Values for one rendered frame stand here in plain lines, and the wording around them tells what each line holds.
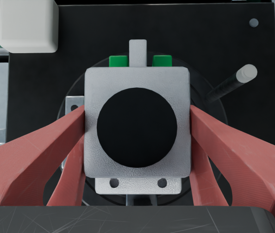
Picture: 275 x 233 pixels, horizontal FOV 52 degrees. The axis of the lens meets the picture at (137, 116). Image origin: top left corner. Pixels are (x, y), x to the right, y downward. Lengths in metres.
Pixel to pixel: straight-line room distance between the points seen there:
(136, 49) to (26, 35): 0.12
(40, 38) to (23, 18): 0.02
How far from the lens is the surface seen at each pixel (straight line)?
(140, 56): 0.16
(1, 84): 0.34
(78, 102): 0.22
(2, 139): 0.28
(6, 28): 0.27
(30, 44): 0.26
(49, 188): 0.26
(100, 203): 0.23
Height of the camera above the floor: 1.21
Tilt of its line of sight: 85 degrees down
